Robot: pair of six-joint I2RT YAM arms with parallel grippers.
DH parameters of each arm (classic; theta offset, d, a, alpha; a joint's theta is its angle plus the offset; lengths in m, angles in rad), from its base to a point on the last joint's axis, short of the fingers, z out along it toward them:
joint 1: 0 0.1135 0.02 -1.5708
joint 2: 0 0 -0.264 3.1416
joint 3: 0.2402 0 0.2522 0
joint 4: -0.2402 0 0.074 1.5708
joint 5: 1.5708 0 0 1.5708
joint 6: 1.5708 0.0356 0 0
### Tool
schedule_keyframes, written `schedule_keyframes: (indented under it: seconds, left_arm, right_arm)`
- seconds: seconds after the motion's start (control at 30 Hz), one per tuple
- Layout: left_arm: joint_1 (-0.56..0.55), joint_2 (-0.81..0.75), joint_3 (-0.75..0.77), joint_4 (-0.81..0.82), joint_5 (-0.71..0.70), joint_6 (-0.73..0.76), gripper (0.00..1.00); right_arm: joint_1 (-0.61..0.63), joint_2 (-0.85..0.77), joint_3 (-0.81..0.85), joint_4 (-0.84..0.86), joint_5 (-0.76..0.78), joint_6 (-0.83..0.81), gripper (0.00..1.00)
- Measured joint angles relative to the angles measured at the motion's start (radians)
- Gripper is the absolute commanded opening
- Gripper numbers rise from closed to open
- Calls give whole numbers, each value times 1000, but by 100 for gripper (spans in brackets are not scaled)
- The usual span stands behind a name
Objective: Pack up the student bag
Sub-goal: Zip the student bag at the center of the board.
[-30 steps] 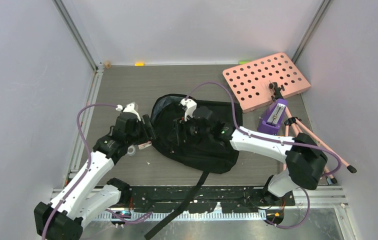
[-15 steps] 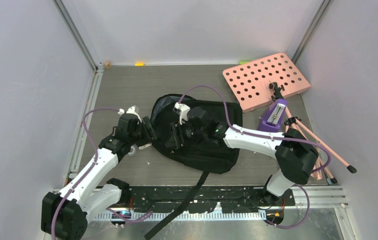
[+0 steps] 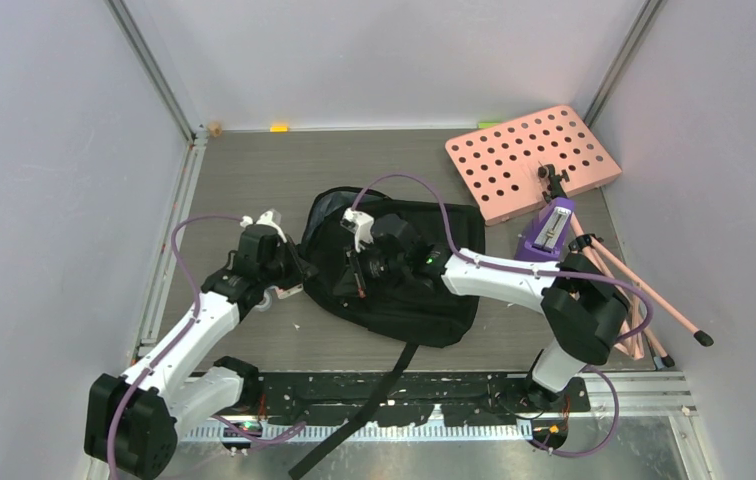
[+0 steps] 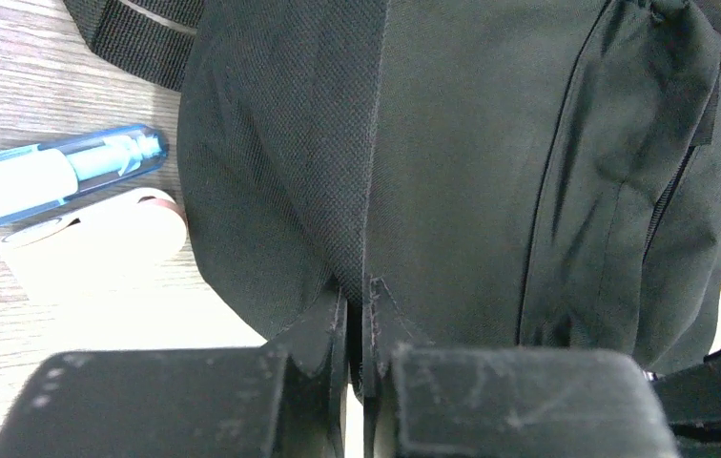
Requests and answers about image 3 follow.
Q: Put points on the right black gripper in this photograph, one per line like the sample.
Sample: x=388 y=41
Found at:
x=365 y=250

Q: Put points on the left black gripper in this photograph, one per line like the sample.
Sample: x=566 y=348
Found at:
x=300 y=271

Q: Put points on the black backpack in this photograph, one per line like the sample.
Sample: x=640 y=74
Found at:
x=433 y=320

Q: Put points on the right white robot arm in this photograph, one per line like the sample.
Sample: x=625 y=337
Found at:
x=584 y=314

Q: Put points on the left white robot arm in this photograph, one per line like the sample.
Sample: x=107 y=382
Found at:
x=136 y=419

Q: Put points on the pink correction tape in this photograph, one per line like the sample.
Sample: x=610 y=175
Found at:
x=284 y=293

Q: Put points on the clear tape roll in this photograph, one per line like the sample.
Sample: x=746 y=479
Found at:
x=265 y=303

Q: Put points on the yellow block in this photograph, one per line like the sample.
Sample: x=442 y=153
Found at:
x=279 y=128

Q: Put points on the pink perforated stand board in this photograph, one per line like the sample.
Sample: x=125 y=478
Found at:
x=500 y=164

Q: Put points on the small wooden cork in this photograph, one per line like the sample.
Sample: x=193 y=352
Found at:
x=214 y=129

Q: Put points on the purple metronome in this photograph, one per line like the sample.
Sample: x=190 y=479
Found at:
x=544 y=236

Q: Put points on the green block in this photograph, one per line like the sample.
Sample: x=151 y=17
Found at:
x=487 y=124

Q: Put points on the pink tripod legs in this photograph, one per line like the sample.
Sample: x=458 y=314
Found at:
x=593 y=247

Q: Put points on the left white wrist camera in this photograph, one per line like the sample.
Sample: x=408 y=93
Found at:
x=270 y=218

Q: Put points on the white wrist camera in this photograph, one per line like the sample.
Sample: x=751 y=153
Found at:
x=360 y=225
x=270 y=218

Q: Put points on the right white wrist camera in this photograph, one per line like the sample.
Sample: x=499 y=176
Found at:
x=360 y=225

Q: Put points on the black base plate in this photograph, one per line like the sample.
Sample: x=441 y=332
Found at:
x=460 y=398

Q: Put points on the slotted aluminium rail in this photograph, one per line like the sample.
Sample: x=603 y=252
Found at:
x=213 y=430

